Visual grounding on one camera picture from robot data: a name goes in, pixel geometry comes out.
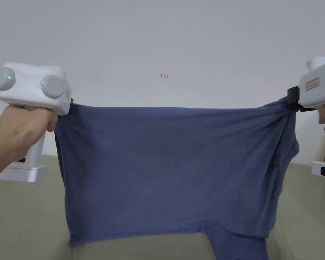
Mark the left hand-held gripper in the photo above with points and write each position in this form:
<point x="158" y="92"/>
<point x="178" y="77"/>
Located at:
<point x="29" y="89"/>

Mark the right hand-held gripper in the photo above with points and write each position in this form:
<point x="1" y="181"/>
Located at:
<point x="318" y="92"/>

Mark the dark blue shirt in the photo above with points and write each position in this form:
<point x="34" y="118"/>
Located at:
<point x="165" y="173"/>

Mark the person's left hand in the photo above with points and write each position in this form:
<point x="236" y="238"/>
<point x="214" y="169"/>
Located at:
<point x="21" y="127"/>

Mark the bed with beige sheet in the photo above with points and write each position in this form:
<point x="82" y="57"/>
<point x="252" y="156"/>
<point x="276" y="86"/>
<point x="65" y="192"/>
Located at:
<point x="29" y="216"/>

